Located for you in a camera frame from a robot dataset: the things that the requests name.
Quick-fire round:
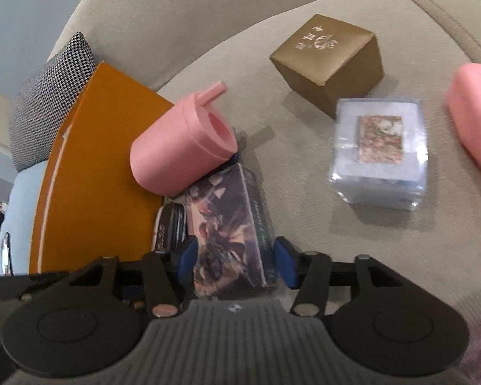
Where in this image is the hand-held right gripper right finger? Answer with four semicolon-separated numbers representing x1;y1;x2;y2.
273;236;413;317

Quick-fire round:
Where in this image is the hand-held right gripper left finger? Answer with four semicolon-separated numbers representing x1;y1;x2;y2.
65;236;199;319

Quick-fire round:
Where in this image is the printed card box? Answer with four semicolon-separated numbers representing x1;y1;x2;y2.
183;164;276;298

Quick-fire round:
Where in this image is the pink cup with spout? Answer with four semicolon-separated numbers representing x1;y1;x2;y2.
130;81;238;197

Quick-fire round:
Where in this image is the orange cardboard box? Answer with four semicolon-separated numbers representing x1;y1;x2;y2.
28;62;176;276

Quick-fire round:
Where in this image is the clear plastic picture box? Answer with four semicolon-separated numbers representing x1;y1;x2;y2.
328;97;430;212

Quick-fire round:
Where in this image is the gold square gift box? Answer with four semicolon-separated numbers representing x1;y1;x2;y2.
269;13;386;120

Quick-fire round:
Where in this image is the dark printed tin case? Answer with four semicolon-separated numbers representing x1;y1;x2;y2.
154;202;189;254

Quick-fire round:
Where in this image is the houndstooth cushion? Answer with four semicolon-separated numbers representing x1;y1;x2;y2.
8;31;97;172

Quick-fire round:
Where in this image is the beige sofa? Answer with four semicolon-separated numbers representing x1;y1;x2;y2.
44;0;481;329

